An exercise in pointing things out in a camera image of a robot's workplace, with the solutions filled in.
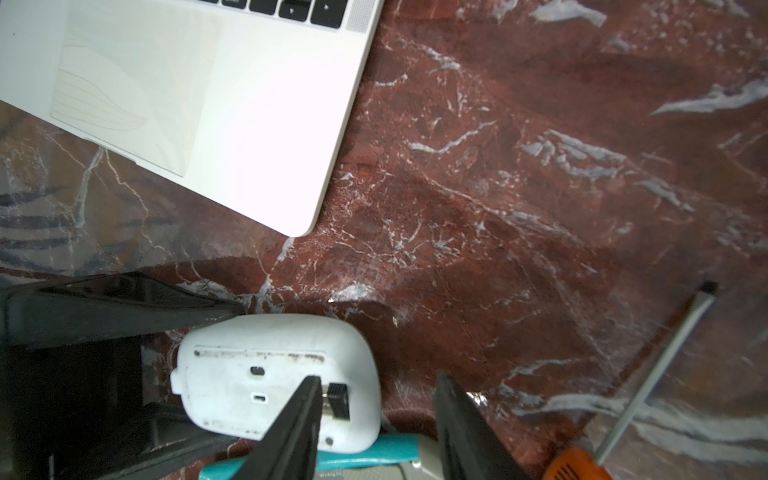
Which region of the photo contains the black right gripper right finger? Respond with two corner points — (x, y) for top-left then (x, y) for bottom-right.
(434, 371), (528, 480)

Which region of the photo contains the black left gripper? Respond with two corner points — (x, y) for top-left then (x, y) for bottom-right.
(1, 272), (245, 479)

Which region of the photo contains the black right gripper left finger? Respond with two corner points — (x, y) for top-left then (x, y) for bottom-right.
(232, 376), (323, 480)

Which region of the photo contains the black usb mouse receiver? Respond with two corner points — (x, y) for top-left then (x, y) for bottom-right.
(323, 383), (350, 421)

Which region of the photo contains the white wireless mouse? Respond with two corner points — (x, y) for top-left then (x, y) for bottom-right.
(170, 314), (382, 454)

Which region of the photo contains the silver laptop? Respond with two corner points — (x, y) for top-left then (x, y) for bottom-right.
(1, 0), (383, 237)

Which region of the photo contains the teal utility knife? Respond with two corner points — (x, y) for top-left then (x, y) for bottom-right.
(197, 433), (446, 480)

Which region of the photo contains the orange screwdriver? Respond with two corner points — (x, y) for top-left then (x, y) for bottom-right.
(543, 280), (720, 480)

